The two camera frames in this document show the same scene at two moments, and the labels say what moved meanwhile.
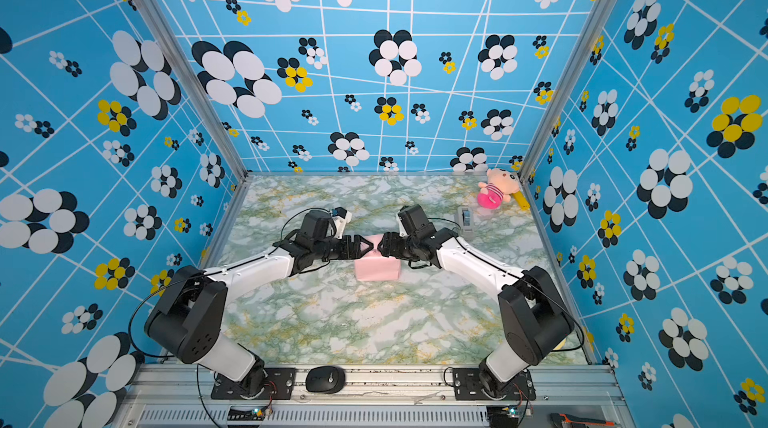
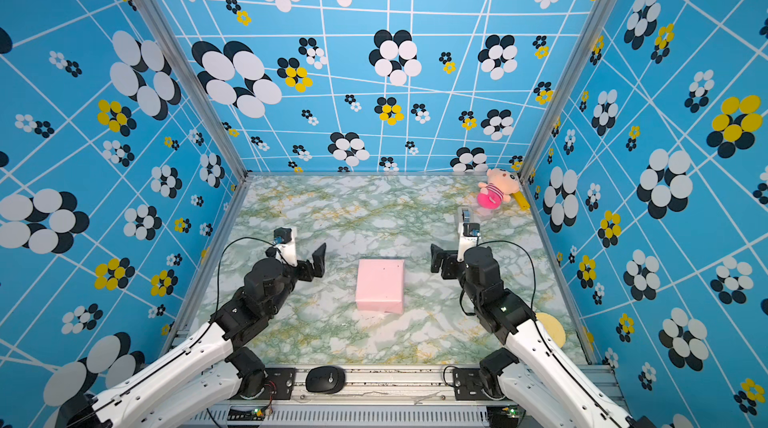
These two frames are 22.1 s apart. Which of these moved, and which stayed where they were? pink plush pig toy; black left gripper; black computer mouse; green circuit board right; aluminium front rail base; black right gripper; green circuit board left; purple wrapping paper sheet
Moved: black left gripper; purple wrapping paper sheet; black right gripper
Stayed: green circuit board right; black computer mouse; pink plush pig toy; aluminium front rail base; green circuit board left
